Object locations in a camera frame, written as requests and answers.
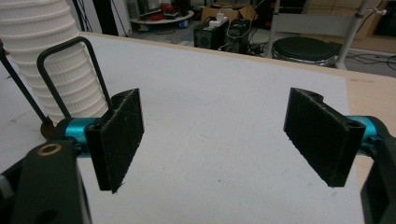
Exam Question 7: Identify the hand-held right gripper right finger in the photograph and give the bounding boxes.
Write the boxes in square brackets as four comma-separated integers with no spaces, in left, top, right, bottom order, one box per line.
[283,87,379,189]

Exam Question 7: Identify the open cardboard box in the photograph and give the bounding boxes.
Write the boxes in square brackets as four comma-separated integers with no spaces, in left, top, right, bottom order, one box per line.
[200,2,258,24]

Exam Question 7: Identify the black round stool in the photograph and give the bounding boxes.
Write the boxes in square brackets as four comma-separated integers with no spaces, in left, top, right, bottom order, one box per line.
[272,36,339,68]

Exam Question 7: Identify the white table mat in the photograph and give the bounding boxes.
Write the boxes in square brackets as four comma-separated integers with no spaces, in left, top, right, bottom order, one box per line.
[0,32,365,224]

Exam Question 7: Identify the black wire cup holder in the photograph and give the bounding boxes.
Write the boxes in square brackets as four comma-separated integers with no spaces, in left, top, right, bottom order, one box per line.
[0,36,112,141]

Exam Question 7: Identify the white power strip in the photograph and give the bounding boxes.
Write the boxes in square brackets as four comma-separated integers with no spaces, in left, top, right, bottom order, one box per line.
[208,12,230,28]

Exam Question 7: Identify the black computer tower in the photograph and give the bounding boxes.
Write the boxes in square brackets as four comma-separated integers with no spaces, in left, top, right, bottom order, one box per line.
[193,20,230,50]
[225,19,252,54]

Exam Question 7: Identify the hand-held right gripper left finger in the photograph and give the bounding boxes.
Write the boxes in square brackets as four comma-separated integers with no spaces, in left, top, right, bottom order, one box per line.
[56,88,145,194]

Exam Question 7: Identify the black floor cables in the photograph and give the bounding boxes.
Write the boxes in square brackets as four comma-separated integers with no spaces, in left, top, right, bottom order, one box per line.
[345,50,396,71]

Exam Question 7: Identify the grey metal stand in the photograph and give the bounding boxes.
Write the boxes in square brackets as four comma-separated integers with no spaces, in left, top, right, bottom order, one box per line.
[266,0,387,70]

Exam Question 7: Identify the stack of white paper cups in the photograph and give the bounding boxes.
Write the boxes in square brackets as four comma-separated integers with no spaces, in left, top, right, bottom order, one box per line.
[0,0,110,124]

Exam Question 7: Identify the round white low table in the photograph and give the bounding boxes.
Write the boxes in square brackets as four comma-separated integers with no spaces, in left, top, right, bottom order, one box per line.
[130,8,195,26]

